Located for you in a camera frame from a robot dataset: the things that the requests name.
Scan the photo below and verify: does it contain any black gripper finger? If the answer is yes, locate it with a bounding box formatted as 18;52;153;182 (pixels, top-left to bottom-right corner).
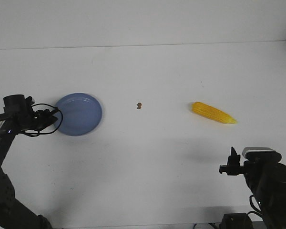
230;146;238;157

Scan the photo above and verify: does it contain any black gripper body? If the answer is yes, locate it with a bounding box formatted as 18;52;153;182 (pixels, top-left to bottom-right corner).
28;108;58;131
219;155;244;176

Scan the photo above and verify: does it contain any blue round plate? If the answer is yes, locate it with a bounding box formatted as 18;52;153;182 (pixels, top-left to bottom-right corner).
54;93;102;136

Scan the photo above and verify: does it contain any yellow corn cob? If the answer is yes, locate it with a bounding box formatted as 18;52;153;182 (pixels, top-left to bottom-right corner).
191;102;238;124

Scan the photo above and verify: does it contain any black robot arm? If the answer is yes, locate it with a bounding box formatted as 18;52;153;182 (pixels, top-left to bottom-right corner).
219;147;286;229
0;94;60;229

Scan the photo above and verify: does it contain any white object at table edge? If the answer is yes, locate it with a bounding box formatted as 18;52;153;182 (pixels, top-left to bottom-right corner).
193;223;218;229

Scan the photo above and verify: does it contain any small brown crumb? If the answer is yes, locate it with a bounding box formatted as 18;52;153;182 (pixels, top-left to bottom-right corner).
136;103;142;109

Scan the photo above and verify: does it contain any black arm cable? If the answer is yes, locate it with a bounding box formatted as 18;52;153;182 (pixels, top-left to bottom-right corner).
247;194;265;218
21;103;63;137

